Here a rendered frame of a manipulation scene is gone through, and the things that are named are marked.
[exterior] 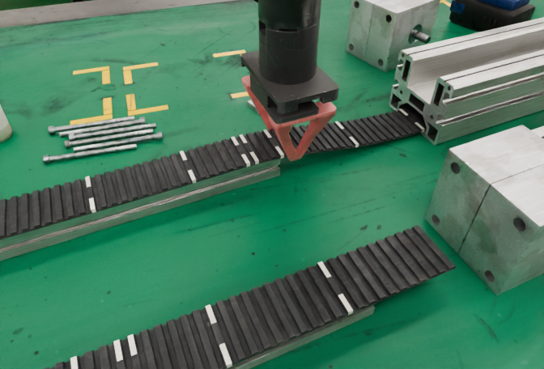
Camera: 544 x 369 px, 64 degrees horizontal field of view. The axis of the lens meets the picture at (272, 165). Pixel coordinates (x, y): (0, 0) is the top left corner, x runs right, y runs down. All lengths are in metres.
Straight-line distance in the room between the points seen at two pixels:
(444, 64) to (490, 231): 0.27
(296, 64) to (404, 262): 0.20
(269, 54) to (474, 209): 0.23
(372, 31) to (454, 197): 0.35
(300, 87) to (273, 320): 0.21
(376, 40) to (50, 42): 0.55
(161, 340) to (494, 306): 0.28
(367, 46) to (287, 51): 0.33
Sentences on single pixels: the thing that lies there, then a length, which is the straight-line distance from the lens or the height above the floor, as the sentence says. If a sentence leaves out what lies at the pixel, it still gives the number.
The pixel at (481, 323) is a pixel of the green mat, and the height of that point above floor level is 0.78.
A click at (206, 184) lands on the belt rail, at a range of 0.47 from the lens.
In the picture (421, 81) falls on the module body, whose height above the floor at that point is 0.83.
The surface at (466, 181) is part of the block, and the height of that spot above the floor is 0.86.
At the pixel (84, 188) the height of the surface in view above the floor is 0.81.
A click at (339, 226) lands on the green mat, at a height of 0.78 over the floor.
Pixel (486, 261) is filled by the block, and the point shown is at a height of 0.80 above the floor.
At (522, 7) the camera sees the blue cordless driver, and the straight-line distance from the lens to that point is 0.90.
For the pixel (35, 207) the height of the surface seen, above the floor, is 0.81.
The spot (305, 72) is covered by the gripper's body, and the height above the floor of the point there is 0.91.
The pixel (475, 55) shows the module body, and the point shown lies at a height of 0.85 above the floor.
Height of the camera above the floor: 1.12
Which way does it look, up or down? 42 degrees down
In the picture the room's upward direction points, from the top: straight up
